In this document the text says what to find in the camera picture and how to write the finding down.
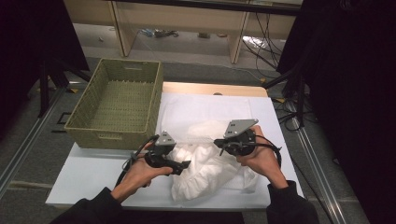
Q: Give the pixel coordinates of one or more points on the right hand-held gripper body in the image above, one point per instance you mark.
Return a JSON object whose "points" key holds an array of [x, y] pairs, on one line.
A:
{"points": [[239, 127]]}

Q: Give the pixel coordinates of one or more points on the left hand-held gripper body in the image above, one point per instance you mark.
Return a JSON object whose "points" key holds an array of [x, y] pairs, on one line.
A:
{"points": [[165, 140]]}

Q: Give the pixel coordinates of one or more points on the white garment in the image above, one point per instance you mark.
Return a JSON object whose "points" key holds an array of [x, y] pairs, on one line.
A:
{"points": [[205, 168]]}

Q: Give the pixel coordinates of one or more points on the white mesh laundry bag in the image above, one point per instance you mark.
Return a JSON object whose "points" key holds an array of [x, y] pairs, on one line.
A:
{"points": [[202, 109]]}

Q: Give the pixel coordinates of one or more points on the green woven basket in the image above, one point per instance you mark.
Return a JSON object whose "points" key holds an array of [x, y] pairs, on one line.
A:
{"points": [[124, 105]]}

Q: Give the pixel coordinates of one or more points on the person's left hand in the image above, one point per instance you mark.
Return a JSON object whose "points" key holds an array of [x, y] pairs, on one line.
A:
{"points": [[137, 177]]}

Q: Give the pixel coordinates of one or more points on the person's right hand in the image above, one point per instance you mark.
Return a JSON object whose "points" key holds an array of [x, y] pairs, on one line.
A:
{"points": [[264, 161]]}

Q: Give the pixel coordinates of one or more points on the black metal stand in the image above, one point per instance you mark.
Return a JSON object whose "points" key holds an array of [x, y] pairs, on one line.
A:
{"points": [[43, 90], [300, 99]]}

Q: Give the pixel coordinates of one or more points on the clear plastic bag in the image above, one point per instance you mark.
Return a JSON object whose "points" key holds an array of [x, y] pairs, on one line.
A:
{"points": [[253, 41]]}

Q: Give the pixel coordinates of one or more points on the blue and black floor clutter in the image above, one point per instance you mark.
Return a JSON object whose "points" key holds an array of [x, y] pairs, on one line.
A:
{"points": [[160, 33]]}

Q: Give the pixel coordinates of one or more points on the black curtain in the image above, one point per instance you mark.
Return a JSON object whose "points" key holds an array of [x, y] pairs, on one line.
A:
{"points": [[358, 93], [31, 46]]}

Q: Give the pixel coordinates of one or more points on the light wooden desk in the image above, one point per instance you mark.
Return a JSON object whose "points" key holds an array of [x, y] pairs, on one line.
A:
{"points": [[177, 15]]}

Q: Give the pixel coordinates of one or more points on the aluminium floor rail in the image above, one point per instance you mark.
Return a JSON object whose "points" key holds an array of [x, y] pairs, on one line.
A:
{"points": [[28, 140], [323, 180]]}

